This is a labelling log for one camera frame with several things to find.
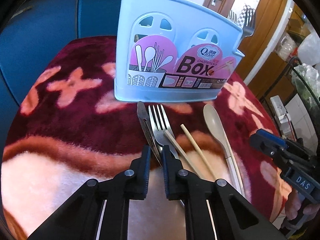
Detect wooden chopstick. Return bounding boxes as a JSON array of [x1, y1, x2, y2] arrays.
[[180, 124, 217, 180]]

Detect white plastic bag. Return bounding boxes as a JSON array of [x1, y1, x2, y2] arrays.
[[298, 31, 320, 66]]

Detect steel knife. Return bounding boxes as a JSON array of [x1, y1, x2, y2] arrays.
[[137, 101, 162, 166]]

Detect blue base cabinets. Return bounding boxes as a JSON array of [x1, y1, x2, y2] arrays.
[[0, 0, 123, 106]]

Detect light blue chopstick box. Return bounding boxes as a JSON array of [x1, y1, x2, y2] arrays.
[[114, 0, 244, 102]]

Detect steel fork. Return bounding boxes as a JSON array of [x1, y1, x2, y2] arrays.
[[227, 10, 238, 24], [241, 8, 256, 40], [148, 105, 179, 159]]

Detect black wire rack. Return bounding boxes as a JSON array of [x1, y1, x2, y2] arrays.
[[260, 56, 320, 140]]

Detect white power strip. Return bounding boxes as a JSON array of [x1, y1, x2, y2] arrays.
[[270, 95, 292, 135]]

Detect beige chopstick slanted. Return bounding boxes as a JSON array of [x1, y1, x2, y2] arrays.
[[164, 130, 204, 179]]

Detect wooden door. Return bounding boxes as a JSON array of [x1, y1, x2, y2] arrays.
[[203, 0, 289, 80]]

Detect wooden shelf unit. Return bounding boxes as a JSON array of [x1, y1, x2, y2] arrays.
[[248, 4, 310, 99]]

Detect person's right hand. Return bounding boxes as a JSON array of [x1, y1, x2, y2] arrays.
[[285, 189, 319, 221]]

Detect beige plastic spoon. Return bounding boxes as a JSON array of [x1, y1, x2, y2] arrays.
[[203, 104, 246, 197]]

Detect red floral blanket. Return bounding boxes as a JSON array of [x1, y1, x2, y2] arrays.
[[1, 36, 291, 239]]

